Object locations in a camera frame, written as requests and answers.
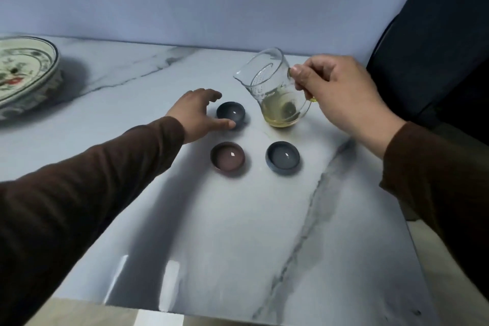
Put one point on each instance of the person's left hand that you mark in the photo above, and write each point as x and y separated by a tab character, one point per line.
191	115

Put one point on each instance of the floral ceramic tray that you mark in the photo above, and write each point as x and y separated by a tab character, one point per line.
26	69

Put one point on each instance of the maroon teacup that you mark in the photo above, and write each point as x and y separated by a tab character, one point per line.
227	156

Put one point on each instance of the glass tea pitcher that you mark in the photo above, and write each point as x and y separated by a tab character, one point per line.
267	81

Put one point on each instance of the person's left forearm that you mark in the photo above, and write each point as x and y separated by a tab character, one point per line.
76	203

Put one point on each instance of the dark blue teacup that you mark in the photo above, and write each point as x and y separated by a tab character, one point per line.
233	112

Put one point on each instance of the person's right forearm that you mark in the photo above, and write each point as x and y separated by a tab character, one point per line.
439	184

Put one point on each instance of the person's right hand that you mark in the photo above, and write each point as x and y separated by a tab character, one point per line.
344	100

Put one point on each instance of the dark cabinet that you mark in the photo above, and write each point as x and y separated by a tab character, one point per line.
439	31

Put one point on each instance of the white marble table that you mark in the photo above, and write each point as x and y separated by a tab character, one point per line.
229	230

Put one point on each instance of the light blue teacup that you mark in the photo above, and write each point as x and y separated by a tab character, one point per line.
282	157

